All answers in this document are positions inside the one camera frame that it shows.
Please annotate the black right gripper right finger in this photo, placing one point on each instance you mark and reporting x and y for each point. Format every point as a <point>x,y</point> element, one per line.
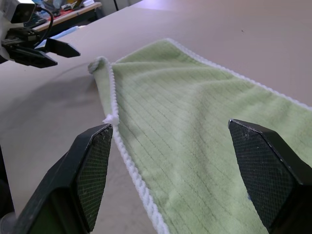
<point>270,175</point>

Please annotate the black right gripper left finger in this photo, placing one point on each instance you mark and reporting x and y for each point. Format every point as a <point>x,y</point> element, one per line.
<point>73,175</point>

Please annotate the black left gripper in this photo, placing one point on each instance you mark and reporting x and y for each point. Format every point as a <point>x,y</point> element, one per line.
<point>22,35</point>

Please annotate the light green towel white trim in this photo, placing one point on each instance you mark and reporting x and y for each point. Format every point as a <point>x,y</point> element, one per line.
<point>185,117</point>

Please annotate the red clutter item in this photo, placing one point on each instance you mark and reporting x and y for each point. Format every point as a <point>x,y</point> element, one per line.
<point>64,12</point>

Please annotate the wooden workbench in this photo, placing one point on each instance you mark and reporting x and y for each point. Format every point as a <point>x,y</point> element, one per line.
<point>73,13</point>

